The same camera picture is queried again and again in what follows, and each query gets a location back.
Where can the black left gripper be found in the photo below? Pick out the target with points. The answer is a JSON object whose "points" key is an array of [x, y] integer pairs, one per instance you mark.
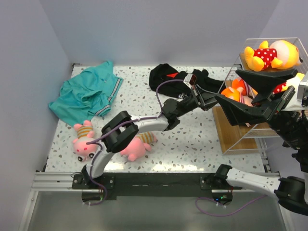
{"points": [[207, 98]]}

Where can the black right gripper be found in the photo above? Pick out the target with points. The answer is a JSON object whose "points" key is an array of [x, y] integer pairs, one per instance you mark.
{"points": [[237, 110]]}

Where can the black-haired doll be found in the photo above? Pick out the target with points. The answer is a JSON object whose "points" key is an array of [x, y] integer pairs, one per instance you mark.
{"points": [[247, 89], [237, 95]]}

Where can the yellow polka-dot plush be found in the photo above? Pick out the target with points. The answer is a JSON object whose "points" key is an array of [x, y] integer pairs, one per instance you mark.
{"points": [[291, 82], [279, 55]]}

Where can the pink pig plush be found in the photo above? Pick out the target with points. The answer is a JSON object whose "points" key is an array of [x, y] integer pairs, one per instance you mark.
{"points": [[85, 134], [139, 146]]}

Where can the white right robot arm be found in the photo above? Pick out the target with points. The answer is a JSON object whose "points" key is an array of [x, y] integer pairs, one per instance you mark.
{"points": [[290, 187]]}

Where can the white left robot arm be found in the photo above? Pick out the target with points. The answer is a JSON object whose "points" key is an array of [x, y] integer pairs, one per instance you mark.
{"points": [[120, 131]]}

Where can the black printed shirt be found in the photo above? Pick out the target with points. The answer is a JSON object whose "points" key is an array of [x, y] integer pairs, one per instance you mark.
{"points": [[176, 88]]}

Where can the teal striped-trim shirt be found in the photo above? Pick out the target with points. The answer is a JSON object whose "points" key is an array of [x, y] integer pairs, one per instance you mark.
{"points": [[88, 94]]}

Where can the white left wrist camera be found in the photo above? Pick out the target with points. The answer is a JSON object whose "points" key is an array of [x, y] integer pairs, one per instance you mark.
{"points": [[190, 80]]}

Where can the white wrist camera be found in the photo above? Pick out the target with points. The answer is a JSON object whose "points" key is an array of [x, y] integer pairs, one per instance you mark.
{"points": [[302, 91], [190, 80]]}

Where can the white wire wooden shelf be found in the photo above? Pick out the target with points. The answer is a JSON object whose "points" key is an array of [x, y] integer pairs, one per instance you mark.
{"points": [[250, 139]]}

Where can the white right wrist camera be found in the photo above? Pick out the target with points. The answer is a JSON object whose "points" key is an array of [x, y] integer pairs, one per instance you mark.
{"points": [[302, 91]]}

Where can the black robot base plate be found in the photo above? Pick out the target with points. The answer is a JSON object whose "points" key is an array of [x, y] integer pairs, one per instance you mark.
{"points": [[148, 184]]}

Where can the aluminium frame rail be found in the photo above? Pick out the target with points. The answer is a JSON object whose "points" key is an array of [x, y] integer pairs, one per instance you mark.
{"points": [[145, 202]]}

